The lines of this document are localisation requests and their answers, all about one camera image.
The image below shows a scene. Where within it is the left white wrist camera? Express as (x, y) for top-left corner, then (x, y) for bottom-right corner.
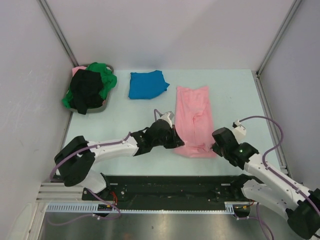
(160, 111), (174, 128)

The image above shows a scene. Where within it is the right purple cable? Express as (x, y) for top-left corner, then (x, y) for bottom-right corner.
(233, 115), (320, 240)

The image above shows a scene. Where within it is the black t-shirt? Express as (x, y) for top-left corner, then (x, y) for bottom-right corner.
(70, 69), (104, 115)

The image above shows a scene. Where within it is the folded blue t-shirt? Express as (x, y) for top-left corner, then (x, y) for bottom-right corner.
(128, 70), (170, 100)

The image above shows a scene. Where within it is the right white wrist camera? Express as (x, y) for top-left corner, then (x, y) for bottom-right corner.
(231, 120), (247, 144)

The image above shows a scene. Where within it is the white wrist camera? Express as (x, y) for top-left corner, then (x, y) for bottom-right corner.
(231, 120), (247, 144)
(160, 111), (174, 128)

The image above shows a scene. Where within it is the white slotted cable duct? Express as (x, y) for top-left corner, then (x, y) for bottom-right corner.
(46, 201), (251, 215)

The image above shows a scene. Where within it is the aluminium corner post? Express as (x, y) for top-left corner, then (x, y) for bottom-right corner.
(255, 0), (303, 76)
(37, 0), (79, 67)

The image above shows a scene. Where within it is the grey laundry basket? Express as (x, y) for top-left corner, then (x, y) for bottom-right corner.
(75, 64), (115, 114)

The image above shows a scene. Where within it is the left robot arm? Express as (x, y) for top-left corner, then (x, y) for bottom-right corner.
(53, 119), (185, 200)

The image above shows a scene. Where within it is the left aluminium corner post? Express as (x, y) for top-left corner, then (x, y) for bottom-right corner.
(37, 0), (79, 67)

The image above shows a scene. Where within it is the green t-shirt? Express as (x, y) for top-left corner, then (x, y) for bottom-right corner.
(61, 62), (117, 112)

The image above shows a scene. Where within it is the aluminium frame rail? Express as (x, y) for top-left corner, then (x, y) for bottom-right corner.
(36, 182), (84, 203)

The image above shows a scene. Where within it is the right aluminium corner post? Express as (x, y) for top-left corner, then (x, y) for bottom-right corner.
(255, 0), (303, 76)

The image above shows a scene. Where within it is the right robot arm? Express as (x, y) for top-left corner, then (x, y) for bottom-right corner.
(212, 125), (320, 240)

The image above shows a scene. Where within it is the pink t-shirt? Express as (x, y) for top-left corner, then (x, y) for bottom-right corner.
(174, 86), (216, 158)
(71, 66), (87, 77)

